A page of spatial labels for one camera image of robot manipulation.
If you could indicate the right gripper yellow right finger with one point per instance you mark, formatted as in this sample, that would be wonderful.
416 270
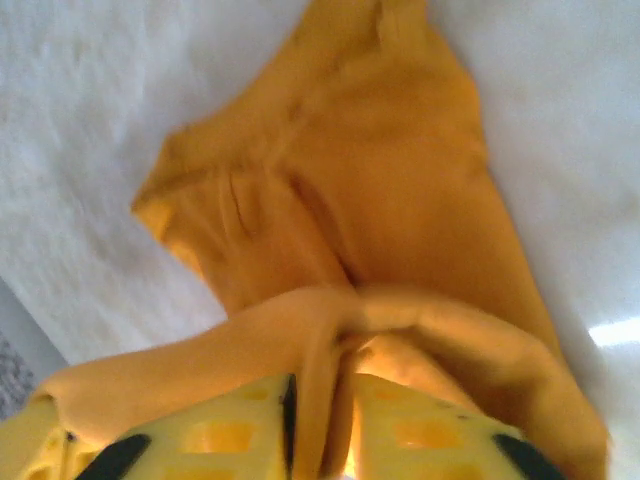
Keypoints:
425 445

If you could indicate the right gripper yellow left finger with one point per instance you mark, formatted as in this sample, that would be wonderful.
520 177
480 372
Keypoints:
215 445

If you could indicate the yellow t-shirt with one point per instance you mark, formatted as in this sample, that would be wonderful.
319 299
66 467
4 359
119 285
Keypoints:
380 200

